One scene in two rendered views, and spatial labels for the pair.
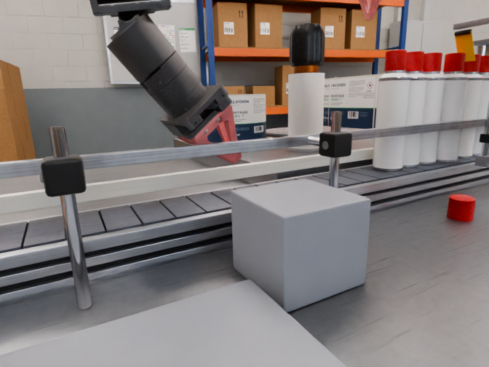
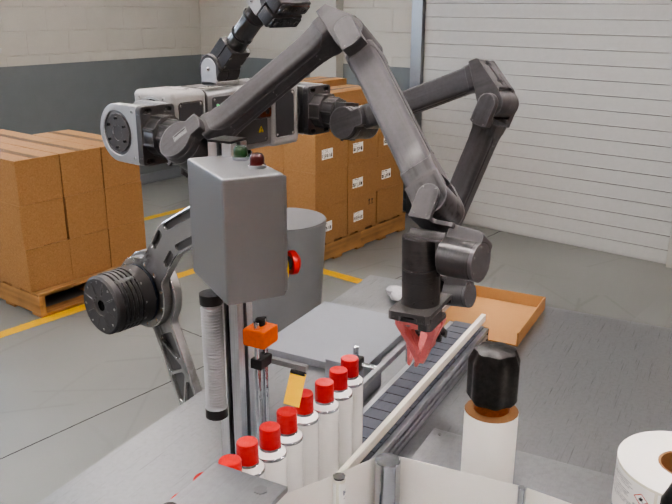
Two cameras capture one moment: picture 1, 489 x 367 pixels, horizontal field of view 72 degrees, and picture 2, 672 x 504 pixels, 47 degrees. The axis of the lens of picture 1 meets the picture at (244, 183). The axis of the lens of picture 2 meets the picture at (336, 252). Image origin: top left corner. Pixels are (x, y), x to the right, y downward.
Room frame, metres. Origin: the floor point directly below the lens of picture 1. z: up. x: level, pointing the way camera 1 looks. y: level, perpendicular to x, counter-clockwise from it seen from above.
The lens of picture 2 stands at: (1.65, -1.00, 1.71)
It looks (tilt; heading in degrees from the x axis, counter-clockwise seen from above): 18 degrees down; 146
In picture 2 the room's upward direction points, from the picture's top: straight up
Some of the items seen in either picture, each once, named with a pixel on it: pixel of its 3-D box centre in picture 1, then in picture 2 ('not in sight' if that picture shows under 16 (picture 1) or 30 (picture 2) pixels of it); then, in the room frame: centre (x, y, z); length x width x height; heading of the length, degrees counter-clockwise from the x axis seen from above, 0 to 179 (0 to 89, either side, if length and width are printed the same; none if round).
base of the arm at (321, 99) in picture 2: not in sight; (326, 110); (0.05, 0.06, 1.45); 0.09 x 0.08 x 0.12; 107
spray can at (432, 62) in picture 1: (426, 110); (324, 433); (0.66, -0.35, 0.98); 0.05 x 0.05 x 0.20
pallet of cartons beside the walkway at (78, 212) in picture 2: not in sight; (36, 210); (-3.30, 0.05, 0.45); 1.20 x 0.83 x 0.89; 18
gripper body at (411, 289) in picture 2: not in sight; (420, 290); (0.84, -0.30, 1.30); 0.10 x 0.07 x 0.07; 118
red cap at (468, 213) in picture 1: (460, 207); not in sight; (0.48, -0.32, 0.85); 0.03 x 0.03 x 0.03
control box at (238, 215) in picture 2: not in sight; (237, 225); (0.63, -0.49, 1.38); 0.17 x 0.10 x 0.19; 173
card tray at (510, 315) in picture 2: not in sight; (487, 312); (0.19, 0.52, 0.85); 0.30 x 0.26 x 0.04; 118
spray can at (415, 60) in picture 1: (408, 111); (338, 420); (0.63, -0.31, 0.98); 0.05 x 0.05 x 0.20
